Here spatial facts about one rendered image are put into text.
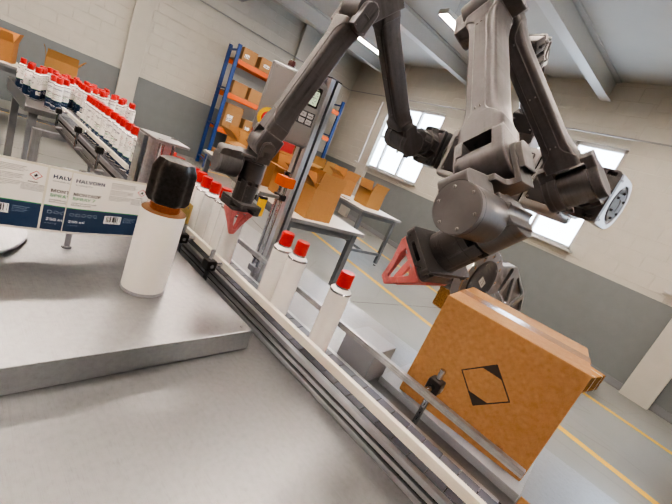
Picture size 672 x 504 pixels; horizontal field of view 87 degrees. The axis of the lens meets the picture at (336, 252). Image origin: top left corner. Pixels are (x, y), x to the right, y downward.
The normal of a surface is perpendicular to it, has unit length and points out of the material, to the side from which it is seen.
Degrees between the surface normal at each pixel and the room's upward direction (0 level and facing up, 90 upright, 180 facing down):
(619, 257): 90
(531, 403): 90
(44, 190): 90
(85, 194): 90
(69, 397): 0
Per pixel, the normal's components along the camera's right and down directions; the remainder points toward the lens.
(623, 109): -0.75, -0.14
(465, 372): -0.55, 0.00
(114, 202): 0.72, 0.45
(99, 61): 0.54, 0.43
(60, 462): 0.38, -0.89
